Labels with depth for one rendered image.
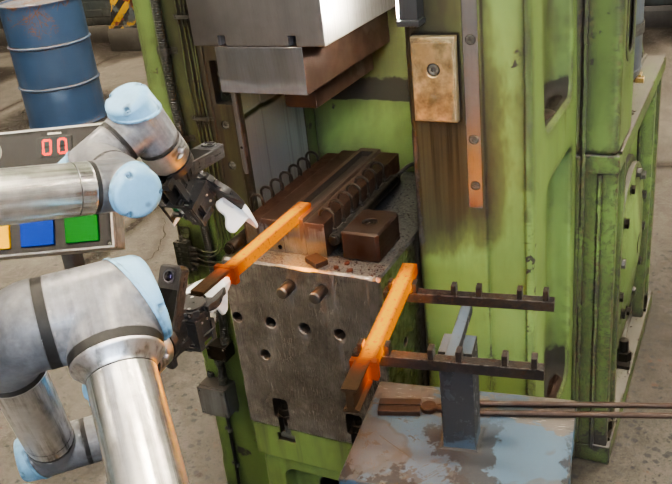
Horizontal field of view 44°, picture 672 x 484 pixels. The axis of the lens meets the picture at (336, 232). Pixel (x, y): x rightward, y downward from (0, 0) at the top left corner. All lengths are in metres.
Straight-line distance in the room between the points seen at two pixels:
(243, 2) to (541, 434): 0.99
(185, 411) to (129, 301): 1.96
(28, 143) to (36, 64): 4.30
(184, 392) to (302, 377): 1.20
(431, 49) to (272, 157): 0.58
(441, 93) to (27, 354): 0.96
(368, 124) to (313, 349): 0.64
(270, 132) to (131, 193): 0.91
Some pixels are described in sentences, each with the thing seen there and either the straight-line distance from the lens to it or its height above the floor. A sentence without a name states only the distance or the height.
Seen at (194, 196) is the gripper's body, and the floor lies 1.20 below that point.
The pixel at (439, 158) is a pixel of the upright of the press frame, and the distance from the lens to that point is 1.75.
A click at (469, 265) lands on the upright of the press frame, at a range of 1.83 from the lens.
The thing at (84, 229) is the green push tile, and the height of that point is 1.00.
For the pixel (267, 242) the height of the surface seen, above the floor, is 1.00.
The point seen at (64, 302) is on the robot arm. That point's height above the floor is 1.26.
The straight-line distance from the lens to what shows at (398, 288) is 1.56.
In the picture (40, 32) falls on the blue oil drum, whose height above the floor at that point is 0.70.
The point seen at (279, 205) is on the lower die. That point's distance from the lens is 1.88.
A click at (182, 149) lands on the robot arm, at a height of 1.29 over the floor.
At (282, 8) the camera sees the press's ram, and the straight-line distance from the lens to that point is 1.63.
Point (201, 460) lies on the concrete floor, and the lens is 2.76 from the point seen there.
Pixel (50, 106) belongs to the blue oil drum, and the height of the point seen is 0.18.
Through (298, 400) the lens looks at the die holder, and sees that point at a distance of 1.97.
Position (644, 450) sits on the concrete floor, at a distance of 2.70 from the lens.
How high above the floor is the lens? 1.73
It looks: 25 degrees down
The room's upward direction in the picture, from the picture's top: 7 degrees counter-clockwise
